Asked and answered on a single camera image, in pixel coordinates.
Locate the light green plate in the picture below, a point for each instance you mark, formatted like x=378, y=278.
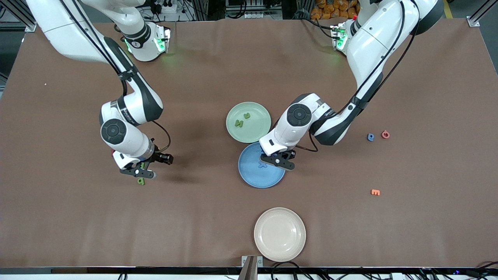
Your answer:
x=253, y=132

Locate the blue plate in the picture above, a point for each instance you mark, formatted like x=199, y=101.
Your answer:
x=260, y=179

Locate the beige plate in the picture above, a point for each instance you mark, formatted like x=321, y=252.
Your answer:
x=279, y=234

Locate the white power strip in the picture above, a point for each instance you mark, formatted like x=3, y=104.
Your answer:
x=260, y=15
x=167, y=7

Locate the grey metal bracket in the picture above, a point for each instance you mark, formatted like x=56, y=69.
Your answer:
x=251, y=270

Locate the aluminium frame profile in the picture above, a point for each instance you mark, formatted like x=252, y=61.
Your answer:
x=28, y=27
x=474, y=21

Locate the red round letter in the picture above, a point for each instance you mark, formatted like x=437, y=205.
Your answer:
x=382, y=135

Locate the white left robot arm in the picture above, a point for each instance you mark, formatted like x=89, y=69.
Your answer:
x=373, y=42

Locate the orange letter E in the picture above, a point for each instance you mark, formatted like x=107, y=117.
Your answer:
x=375, y=192

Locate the green letter q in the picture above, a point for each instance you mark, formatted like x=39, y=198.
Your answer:
x=141, y=182

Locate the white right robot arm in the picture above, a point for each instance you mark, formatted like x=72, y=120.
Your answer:
x=66, y=31

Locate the bag of oranges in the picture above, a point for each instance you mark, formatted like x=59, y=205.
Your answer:
x=330, y=7

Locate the green letter N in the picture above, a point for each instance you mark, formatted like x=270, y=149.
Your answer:
x=238, y=123

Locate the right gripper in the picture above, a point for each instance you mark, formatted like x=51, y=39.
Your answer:
x=158, y=157

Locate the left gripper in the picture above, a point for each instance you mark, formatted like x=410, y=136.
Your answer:
x=287, y=154

